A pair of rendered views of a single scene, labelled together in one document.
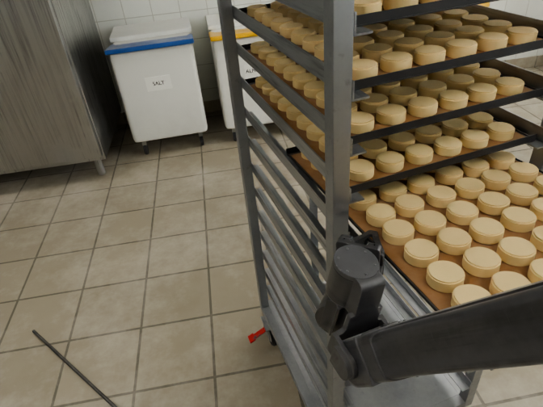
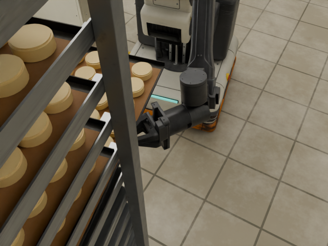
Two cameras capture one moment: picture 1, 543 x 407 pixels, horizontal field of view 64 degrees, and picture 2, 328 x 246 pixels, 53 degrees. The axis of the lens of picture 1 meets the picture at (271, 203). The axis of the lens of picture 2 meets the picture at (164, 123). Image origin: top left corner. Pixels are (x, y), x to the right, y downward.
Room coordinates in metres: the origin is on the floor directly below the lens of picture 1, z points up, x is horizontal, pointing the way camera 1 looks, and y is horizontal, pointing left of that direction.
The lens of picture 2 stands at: (0.83, 0.14, 1.56)
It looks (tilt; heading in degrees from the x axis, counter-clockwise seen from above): 52 degrees down; 215
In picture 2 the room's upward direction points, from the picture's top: straight up
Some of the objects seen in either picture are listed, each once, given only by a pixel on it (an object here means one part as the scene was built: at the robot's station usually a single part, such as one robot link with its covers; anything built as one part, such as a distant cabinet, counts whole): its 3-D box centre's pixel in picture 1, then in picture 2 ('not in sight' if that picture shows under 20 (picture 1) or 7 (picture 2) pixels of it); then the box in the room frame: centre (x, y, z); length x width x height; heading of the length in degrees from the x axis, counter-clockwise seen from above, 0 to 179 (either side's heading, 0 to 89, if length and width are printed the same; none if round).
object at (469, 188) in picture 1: (469, 188); not in sight; (0.65, -0.36, 1.00); 0.05 x 0.05 x 0.02
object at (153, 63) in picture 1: (163, 87); not in sight; (3.08, 0.69, 0.39); 0.64 x 0.54 x 0.77; 8
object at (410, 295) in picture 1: (406, 291); not in sight; (1.01, -0.43, 0.33); 0.64 x 0.03 x 0.03; 17
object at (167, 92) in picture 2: not in sight; (178, 71); (-0.47, -0.67, 0.16); 0.67 x 0.64 x 0.25; 17
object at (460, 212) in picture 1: (461, 212); not in sight; (0.58, -0.32, 1.00); 0.05 x 0.05 x 0.02
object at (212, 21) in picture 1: (252, 75); not in sight; (3.14, 0.04, 0.39); 0.64 x 0.54 x 0.77; 7
